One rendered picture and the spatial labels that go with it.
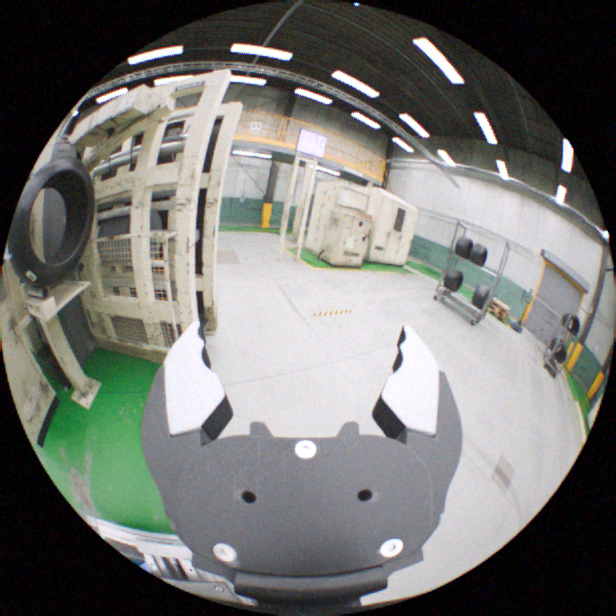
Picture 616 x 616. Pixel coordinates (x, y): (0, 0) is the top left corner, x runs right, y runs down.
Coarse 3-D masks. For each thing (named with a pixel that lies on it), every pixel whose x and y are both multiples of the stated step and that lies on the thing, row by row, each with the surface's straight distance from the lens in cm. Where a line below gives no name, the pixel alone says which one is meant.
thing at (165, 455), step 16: (160, 368) 10; (160, 384) 10; (160, 400) 9; (144, 416) 9; (160, 416) 8; (144, 432) 8; (160, 432) 8; (192, 432) 8; (144, 448) 8; (160, 448) 8; (176, 448) 8; (192, 448) 7; (160, 464) 8; (176, 464) 7; (160, 480) 7; (176, 480) 7; (176, 496) 7; (176, 512) 7
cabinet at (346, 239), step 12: (336, 216) 450; (348, 216) 437; (336, 228) 443; (348, 228) 442; (360, 228) 464; (324, 240) 476; (336, 240) 438; (348, 240) 448; (360, 240) 471; (324, 252) 472; (336, 252) 438; (348, 252) 457; (360, 252) 481; (336, 264) 450; (348, 264) 469; (360, 264) 495
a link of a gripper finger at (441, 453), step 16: (448, 384) 10; (448, 400) 10; (448, 416) 9; (448, 432) 9; (416, 448) 8; (432, 448) 8; (448, 448) 8; (432, 464) 8; (448, 464) 8; (432, 480) 7; (448, 480) 8; (432, 512) 7
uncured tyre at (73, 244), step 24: (48, 168) 108; (72, 168) 113; (24, 192) 106; (72, 192) 142; (24, 216) 101; (72, 216) 144; (24, 240) 100; (72, 240) 141; (24, 264) 102; (48, 264) 105; (72, 264) 113
